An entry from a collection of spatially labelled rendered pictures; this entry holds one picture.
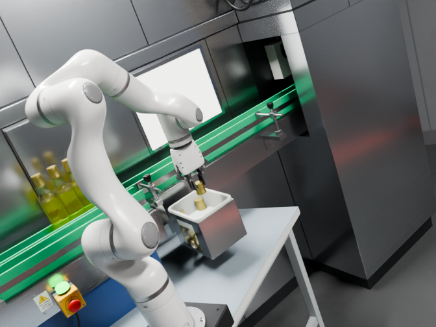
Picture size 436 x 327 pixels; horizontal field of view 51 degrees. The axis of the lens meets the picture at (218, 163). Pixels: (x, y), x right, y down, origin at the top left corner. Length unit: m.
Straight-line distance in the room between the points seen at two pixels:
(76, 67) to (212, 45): 1.01
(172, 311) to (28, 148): 0.82
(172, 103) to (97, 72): 0.27
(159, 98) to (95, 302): 0.75
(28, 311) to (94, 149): 0.65
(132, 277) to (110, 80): 0.55
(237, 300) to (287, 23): 1.14
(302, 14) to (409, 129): 0.96
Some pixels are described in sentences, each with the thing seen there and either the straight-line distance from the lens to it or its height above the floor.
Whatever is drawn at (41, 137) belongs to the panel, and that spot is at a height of 1.42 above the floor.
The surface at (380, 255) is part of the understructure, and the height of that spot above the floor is 0.16.
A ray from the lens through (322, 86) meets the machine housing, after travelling 2.08.
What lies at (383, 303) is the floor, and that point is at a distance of 2.54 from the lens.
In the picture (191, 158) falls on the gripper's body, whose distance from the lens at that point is 1.57.
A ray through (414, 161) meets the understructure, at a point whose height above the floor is 0.48.
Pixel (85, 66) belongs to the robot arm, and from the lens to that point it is 1.27.
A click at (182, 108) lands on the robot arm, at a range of 1.42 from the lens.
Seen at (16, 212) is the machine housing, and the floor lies 1.21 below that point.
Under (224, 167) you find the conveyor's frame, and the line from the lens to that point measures 1.94.
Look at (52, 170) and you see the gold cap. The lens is 1.67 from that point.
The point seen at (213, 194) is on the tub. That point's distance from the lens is 1.73.
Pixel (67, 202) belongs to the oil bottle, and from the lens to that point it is 1.69.
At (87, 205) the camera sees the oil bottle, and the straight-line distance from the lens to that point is 1.71.
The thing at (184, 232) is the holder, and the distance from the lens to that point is 1.73.
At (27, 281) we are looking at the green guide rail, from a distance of 1.60.
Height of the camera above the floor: 1.70
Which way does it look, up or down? 20 degrees down
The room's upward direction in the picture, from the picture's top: 21 degrees counter-clockwise
